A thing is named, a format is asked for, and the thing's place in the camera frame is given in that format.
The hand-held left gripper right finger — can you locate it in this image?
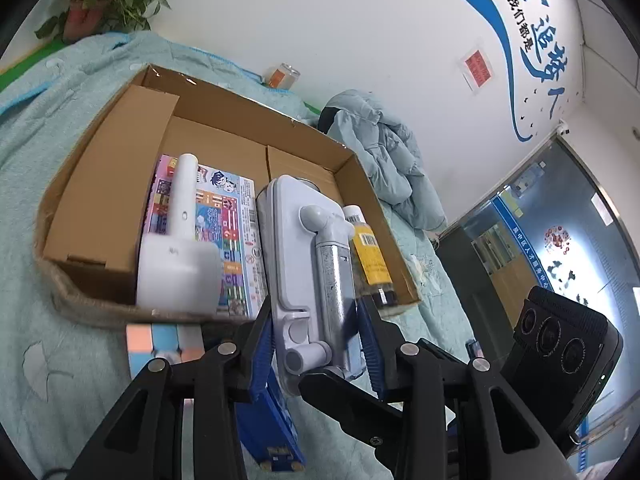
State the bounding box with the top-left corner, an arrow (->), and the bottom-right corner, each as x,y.
357,300 -> 576,480

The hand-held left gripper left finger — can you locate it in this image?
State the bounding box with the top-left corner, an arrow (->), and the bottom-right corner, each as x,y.
65,296 -> 273,480

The silver metal can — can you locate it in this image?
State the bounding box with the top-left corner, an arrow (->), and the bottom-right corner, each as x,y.
255,176 -> 323,317

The brown cardboard box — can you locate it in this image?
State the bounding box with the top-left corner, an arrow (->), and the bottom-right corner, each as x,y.
34,63 -> 422,331

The blue plastic block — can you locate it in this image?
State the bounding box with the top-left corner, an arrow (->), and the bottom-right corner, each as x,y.
235,360 -> 307,474

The yellow label bottle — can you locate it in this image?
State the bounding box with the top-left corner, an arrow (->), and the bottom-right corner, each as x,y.
342,204 -> 399,312

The pastel puzzle cube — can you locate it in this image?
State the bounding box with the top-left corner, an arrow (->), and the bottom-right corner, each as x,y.
125,322 -> 207,377

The colorful printed cartoon box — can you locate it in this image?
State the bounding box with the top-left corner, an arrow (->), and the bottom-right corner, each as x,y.
141,154 -> 268,318

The white handheld appliance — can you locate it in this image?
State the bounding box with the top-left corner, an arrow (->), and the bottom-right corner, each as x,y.
136,153 -> 222,317

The glass door with posters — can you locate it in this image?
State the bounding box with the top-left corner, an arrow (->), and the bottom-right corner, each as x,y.
462,140 -> 640,341

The light blue puffer jacket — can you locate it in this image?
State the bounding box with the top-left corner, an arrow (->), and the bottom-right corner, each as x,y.
317,89 -> 447,231

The orange label glass jar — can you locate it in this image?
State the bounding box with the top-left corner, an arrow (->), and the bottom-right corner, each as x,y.
267,62 -> 302,89

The teal blanket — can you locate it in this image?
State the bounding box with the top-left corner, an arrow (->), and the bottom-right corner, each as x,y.
0,30 -> 476,480

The green mat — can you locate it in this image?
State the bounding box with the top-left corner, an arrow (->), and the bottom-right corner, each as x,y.
0,42 -> 56,91

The red wall sign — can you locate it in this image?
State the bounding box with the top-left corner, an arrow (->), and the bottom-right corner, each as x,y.
456,39 -> 501,94

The blue wall decal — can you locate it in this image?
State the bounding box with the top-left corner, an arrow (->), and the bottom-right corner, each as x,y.
437,0 -> 568,142

